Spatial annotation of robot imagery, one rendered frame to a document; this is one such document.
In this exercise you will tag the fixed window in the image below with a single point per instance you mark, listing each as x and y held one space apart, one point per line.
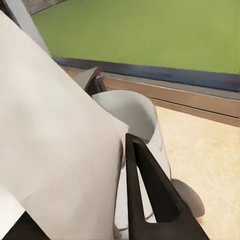
183 55

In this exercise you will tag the coffee maker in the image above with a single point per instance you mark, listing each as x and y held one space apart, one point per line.
140 114

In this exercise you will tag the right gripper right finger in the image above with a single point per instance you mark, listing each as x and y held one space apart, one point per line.
174 219

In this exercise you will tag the paper coffee filter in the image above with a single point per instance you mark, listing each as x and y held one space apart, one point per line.
61 153

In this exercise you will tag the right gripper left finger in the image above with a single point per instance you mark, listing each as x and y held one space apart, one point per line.
26 229

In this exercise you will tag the countertop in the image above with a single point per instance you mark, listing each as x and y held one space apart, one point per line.
205 155

